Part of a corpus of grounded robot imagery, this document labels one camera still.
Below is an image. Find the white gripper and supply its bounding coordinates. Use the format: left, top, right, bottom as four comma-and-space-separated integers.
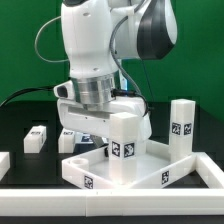
57, 97, 152, 140

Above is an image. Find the white desk top tray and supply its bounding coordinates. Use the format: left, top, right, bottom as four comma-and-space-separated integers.
61, 140, 196, 189

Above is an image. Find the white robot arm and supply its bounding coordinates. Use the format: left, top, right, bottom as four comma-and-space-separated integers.
54, 0, 177, 141

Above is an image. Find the fiducial marker sheet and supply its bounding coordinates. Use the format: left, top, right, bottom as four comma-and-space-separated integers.
75, 132, 93, 144

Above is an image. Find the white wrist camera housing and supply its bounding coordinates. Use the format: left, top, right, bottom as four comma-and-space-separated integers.
53, 80, 77, 100

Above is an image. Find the black cable bundle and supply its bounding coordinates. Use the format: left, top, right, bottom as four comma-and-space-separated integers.
0, 85, 61, 108

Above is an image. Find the white left barrier wall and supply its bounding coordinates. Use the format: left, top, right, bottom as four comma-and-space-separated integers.
0, 152, 10, 181

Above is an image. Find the white barrier wall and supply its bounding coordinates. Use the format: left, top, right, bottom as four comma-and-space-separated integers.
0, 152, 10, 181
196, 153, 224, 189
0, 189, 224, 217

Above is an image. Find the grey camera cable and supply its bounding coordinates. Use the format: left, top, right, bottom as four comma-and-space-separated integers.
34, 15, 71, 64

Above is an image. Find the white front barrier wall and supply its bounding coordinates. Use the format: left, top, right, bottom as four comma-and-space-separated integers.
0, 189, 224, 217

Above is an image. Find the white right barrier wall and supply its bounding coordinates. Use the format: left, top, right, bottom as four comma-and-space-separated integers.
196, 153, 224, 189

